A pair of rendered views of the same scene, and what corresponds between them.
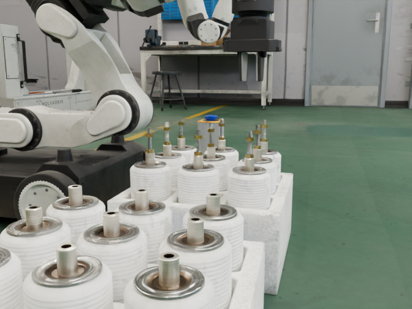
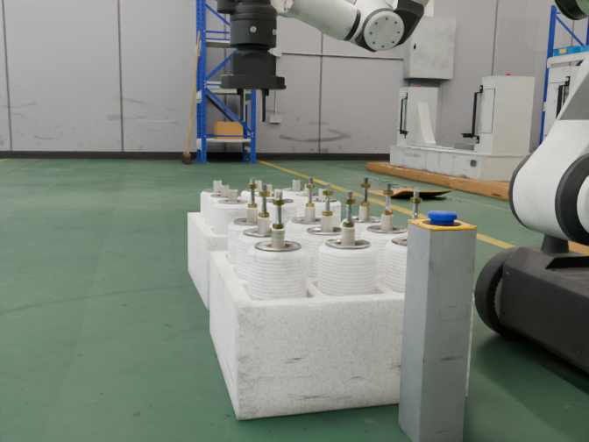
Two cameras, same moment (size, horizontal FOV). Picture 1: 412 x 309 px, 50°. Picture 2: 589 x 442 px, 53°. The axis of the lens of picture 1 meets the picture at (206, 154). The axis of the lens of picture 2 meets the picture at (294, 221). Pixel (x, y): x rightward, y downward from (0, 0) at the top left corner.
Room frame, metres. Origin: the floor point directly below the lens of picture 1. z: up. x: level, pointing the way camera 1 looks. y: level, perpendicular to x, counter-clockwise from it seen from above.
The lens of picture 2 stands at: (2.00, -0.59, 0.45)
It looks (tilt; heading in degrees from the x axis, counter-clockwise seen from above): 9 degrees down; 151
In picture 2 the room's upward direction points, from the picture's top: 1 degrees clockwise
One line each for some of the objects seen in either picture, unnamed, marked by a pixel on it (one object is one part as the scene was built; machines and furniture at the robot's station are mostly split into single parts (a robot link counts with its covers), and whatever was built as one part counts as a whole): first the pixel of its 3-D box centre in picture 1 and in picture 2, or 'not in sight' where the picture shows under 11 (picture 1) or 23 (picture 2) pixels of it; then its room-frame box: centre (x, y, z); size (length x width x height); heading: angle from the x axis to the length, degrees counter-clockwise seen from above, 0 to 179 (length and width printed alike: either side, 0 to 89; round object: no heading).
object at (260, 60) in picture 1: (262, 66); (240, 104); (0.95, -0.12, 0.48); 0.03 x 0.02 x 0.06; 155
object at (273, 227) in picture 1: (211, 218); (324, 316); (1.10, -0.01, 0.09); 0.39 x 0.39 x 0.18; 75
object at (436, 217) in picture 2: (211, 118); (442, 219); (1.40, -0.02, 0.32); 0.04 x 0.04 x 0.02
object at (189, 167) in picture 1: (198, 167); (309, 221); (0.99, 0.02, 0.25); 0.08 x 0.08 x 0.01
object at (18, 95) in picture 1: (41, 72); not in sight; (4.08, 1.49, 0.45); 1.51 x 0.57 x 0.74; 165
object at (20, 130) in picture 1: (21, 127); not in sight; (1.51, 0.63, 0.28); 0.21 x 0.20 x 0.13; 75
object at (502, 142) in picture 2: not in sight; (461, 126); (-1.62, 3.00, 0.45); 1.61 x 0.57 x 0.74; 165
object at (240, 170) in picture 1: (249, 170); (251, 222); (0.96, -0.10, 0.25); 0.08 x 0.08 x 0.01
